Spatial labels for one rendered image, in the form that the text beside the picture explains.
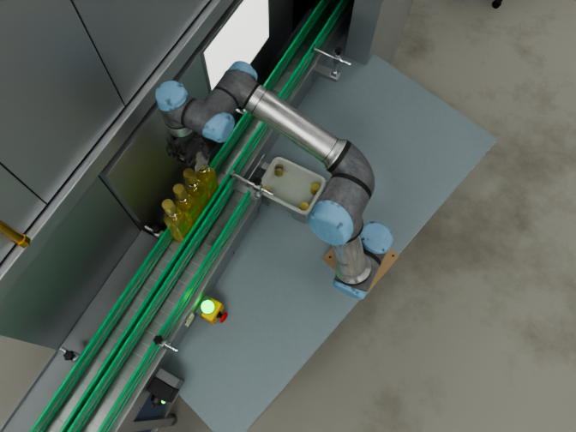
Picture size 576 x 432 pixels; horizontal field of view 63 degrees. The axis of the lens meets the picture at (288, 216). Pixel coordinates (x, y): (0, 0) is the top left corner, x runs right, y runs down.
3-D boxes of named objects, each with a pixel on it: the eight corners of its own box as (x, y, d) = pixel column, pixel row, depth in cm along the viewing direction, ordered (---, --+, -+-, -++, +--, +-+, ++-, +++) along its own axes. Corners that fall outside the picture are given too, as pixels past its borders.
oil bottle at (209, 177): (208, 186, 173) (199, 158, 153) (221, 193, 172) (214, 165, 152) (200, 199, 171) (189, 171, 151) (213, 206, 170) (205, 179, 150)
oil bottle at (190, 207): (191, 213, 169) (180, 187, 149) (205, 219, 168) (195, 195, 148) (183, 225, 167) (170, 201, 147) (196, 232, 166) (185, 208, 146)
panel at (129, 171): (264, 34, 188) (261, -41, 156) (271, 37, 187) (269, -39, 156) (133, 219, 157) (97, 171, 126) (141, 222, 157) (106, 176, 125)
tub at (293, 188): (276, 165, 191) (276, 153, 183) (326, 189, 188) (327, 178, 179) (255, 199, 185) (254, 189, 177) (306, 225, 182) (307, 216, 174)
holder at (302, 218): (265, 160, 192) (264, 150, 185) (325, 189, 188) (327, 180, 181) (243, 194, 187) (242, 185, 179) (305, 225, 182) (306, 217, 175)
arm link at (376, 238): (390, 241, 168) (401, 228, 155) (374, 273, 163) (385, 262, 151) (360, 225, 169) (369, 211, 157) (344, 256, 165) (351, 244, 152)
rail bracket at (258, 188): (235, 179, 174) (231, 163, 162) (275, 199, 171) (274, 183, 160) (231, 185, 173) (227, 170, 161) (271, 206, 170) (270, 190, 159)
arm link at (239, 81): (396, 159, 122) (237, 48, 116) (379, 193, 118) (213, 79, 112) (375, 173, 133) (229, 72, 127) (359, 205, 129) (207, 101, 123)
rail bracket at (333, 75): (312, 72, 205) (316, 33, 184) (347, 87, 203) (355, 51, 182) (307, 80, 204) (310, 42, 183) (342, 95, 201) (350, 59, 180)
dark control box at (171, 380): (165, 369, 161) (159, 367, 153) (185, 381, 160) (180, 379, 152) (152, 392, 158) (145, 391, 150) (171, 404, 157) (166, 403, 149)
